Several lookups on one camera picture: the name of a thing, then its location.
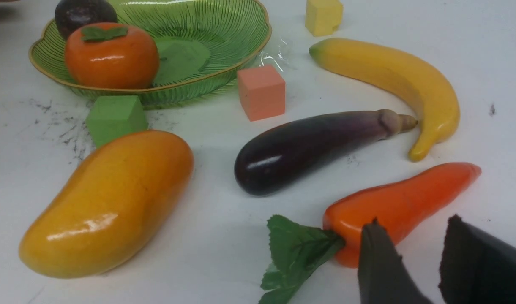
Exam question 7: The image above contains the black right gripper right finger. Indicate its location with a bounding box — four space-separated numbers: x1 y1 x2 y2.
439 215 516 304

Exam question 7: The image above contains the dark purple eggplant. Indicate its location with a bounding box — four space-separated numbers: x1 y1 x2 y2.
233 109 418 196

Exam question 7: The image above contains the green foam cube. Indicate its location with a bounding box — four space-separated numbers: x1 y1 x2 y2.
85 95 148 148

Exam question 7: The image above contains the orange foam cube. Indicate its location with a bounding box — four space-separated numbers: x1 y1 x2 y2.
237 64 286 122

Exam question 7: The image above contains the green glass plate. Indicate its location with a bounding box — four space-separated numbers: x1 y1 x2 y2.
28 0 273 109

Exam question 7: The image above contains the yellow orange mango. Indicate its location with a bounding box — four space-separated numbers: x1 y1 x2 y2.
18 130 194 279

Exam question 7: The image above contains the purple mangosteen with green calyx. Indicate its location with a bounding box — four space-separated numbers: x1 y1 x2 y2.
54 0 118 41

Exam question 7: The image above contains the orange carrot with green leaves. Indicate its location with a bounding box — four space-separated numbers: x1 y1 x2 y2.
259 162 482 304

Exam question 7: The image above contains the yellow banana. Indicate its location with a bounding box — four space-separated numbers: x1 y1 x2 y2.
309 37 460 162

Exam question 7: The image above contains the yellow foam cube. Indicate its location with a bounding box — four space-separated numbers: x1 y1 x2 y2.
305 0 344 37

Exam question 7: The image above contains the orange persimmon with green leaf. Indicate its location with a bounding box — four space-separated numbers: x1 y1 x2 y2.
64 22 161 89

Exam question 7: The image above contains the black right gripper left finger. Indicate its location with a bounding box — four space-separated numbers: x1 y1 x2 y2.
358 219 432 304

